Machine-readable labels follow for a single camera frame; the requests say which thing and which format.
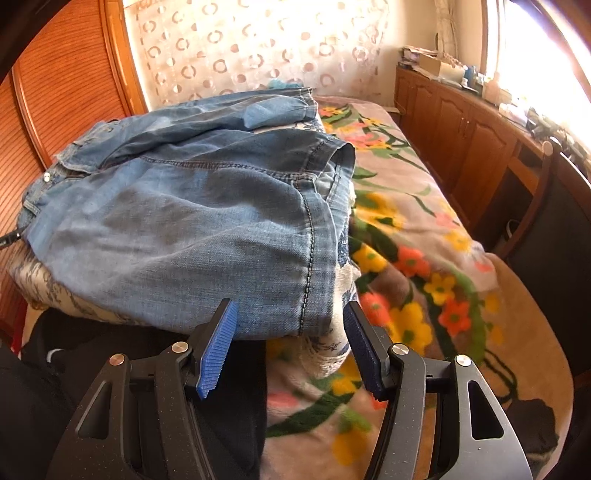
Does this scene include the person's dark clothing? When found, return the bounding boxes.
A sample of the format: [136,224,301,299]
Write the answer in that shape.
[0,309,269,480]

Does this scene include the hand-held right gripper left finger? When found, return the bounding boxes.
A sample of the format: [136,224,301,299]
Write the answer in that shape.
[46,298,239,480]

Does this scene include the stack of papers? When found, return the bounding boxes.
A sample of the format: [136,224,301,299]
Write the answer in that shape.
[399,45,444,68]

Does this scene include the colourful flower blanket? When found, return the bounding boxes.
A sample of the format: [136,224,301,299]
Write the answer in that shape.
[265,95,575,480]

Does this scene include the white lace window curtain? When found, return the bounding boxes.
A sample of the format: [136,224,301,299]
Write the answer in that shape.
[436,0,483,51]

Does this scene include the blue denim pants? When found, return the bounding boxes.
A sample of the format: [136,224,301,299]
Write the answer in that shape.
[21,89,357,340]

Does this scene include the dark wooden chair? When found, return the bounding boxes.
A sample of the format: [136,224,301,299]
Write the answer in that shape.
[492,138,591,374]

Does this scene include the open cardboard box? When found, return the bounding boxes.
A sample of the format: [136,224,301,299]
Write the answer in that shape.
[418,54,467,85]

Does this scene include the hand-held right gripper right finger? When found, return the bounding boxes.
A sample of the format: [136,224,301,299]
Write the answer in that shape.
[342,301,534,480]

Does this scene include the wooden louvred wardrobe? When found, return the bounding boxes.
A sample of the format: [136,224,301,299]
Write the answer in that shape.
[0,0,151,337]

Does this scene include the bright window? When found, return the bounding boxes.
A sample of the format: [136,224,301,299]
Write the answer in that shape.
[480,0,591,112]

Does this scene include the dark cloth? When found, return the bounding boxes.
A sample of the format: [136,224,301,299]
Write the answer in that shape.
[508,397,560,457]

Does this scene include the sheer circle-patterned curtain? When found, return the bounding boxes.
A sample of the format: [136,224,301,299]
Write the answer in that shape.
[122,0,398,109]

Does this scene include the wooden cabinet row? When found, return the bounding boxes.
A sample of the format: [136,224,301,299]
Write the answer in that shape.
[394,65,591,259]

